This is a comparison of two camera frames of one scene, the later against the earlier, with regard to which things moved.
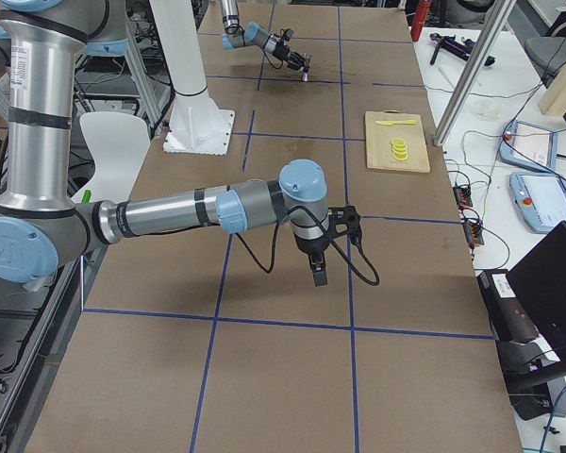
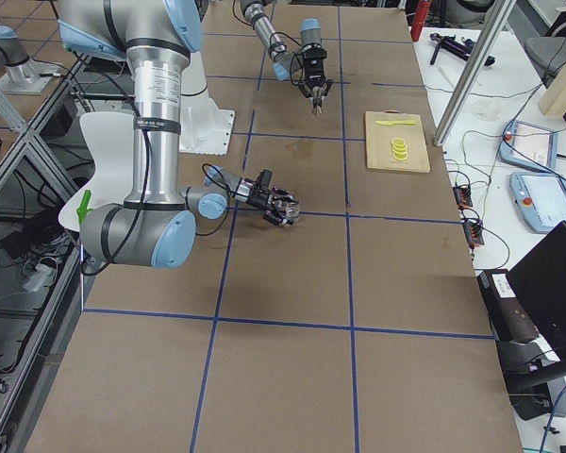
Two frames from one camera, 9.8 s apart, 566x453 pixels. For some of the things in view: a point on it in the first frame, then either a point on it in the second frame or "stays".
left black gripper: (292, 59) → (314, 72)
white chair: (118, 143) stays
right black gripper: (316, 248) → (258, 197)
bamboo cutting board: (379, 150) stays
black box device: (509, 321) stays
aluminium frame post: (461, 98) stays
